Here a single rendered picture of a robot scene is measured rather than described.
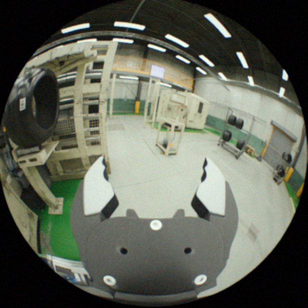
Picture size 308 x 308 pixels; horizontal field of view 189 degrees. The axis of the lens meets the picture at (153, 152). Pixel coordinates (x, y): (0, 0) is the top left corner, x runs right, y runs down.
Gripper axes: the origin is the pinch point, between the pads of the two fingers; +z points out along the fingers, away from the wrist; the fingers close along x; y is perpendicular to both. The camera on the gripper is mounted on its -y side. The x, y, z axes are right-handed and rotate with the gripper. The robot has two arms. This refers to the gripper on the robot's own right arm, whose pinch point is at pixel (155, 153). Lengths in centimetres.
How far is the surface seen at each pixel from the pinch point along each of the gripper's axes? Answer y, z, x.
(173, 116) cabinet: 48, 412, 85
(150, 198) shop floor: 107, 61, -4
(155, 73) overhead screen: -141, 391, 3
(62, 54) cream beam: -72, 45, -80
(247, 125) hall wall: 28, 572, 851
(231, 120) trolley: 15, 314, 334
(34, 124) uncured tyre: -10, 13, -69
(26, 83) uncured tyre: -36, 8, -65
